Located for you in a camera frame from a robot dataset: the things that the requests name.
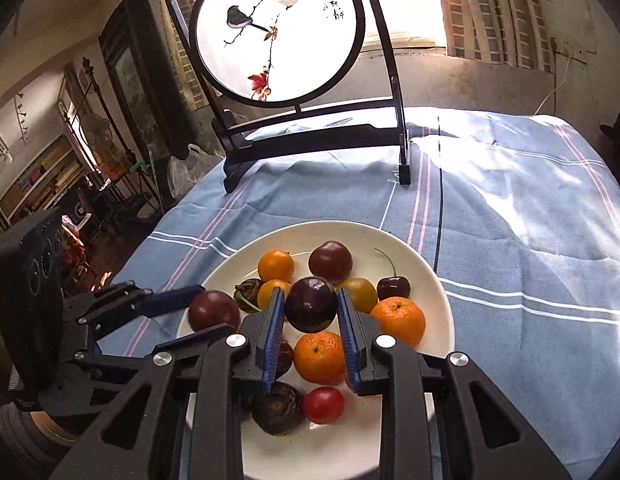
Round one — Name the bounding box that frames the dark brown water chestnut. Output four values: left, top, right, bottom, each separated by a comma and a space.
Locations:
251, 381, 305, 437
277, 340, 295, 376
234, 278, 263, 313

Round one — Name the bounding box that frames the orange mandarin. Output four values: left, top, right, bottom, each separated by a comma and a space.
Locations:
293, 331, 347, 386
370, 296, 427, 348

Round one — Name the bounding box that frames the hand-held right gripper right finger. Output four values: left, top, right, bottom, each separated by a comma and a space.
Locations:
336, 287, 573, 480

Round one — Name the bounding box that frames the checked curtain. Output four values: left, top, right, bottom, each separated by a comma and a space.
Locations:
432, 0, 553, 73
157, 0, 211, 111

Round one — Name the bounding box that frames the tall dark framed painting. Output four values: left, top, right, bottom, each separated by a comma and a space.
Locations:
99, 0, 195, 161

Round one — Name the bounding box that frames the floor fan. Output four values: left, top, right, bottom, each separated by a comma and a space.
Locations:
80, 112, 116, 171

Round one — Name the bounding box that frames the wall outlet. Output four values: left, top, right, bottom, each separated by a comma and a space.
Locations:
550, 36, 588, 63

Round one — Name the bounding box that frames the black-framed bird painting screen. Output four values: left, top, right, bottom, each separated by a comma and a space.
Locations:
166, 0, 411, 193

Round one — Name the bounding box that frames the large dark purple tomato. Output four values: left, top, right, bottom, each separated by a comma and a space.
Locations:
284, 276, 339, 334

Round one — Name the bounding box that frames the white round plate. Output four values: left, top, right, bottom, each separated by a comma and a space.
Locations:
176, 220, 457, 480

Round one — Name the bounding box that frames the blue striped tablecloth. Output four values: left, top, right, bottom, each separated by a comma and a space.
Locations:
97, 107, 620, 480

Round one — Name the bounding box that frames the dark red cherry with stem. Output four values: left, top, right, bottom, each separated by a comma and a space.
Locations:
374, 247, 411, 303

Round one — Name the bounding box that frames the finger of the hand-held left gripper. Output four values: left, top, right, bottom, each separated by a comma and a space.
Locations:
77, 282, 207, 326
75, 322, 237, 376

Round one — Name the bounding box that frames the bookshelf with books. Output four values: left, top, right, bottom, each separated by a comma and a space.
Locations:
0, 135, 91, 226

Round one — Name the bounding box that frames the person's left forearm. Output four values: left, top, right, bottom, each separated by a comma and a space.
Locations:
0, 395, 91, 466

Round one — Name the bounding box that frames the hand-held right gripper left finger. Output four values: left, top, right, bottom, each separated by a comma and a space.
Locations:
50, 287, 291, 480

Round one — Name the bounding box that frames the yellow-green tomato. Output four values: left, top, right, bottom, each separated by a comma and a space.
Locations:
335, 277, 379, 314

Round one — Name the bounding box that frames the white wall cable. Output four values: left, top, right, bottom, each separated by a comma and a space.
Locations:
534, 52, 573, 116

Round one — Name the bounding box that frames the ceiling track light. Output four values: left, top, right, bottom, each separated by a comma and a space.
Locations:
14, 91, 33, 146

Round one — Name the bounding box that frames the white plastic bag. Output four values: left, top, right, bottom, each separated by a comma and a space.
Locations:
169, 144, 225, 200

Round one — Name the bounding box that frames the red cherry tomato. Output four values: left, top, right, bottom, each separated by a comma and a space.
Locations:
303, 386, 345, 425

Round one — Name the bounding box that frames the small orange tomato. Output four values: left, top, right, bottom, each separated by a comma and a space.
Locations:
256, 279, 292, 311
258, 250, 295, 283

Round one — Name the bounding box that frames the dark object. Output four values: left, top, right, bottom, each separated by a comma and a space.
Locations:
600, 110, 620, 161

